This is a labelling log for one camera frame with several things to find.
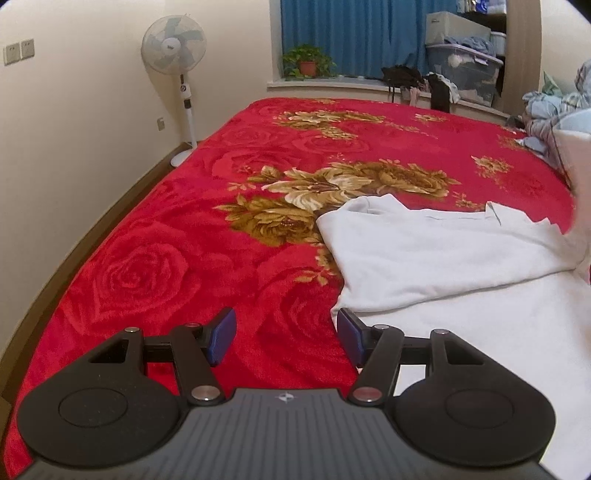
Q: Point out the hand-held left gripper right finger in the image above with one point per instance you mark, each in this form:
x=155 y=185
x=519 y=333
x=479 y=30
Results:
x=349 y=334

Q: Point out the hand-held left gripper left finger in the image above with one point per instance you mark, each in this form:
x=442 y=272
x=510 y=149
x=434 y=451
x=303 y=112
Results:
x=221 y=332

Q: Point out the white shirt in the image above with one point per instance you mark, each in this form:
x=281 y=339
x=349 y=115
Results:
x=438 y=267

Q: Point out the blue clothes pile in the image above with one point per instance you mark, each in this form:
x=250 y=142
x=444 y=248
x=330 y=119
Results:
x=475 y=46

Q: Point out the red floral blanket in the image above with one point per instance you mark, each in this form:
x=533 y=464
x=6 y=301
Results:
x=184 y=277

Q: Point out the pink cloth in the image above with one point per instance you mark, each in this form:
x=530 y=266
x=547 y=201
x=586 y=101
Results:
x=410 y=96

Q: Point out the white window sill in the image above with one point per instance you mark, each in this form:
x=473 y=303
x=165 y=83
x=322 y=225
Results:
x=332 y=85

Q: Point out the black bag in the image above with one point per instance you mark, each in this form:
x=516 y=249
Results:
x=399 y=74

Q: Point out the small white cloth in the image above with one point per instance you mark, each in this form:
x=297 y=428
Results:
x=455 y=90

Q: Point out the green potted plant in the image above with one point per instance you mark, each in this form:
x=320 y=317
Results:
x=307 y=67

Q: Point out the clear plastic storage box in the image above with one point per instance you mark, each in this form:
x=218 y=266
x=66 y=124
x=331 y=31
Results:
x=461 y=74

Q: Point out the white standing fan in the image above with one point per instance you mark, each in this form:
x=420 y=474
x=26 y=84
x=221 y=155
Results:
x=173 y=41

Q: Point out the blue plaid duvet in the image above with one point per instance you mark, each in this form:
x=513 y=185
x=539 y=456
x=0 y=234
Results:
x=554 y=120

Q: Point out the blue curtain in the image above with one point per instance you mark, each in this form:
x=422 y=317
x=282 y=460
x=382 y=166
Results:
x=360 y=37

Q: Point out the light green cloth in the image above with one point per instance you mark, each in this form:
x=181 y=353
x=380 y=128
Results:
x=553 y=85

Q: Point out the grey box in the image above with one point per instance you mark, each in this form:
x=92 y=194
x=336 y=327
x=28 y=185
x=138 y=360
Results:
x=452 y=27

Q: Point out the small white container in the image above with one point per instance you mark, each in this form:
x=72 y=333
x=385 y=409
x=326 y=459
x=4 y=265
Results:
x=498 y=44

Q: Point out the wooden shelf unit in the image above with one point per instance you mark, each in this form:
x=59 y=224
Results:
x=521 y=55

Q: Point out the packets on shelf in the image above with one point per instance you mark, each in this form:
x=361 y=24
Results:
x=480 y=5

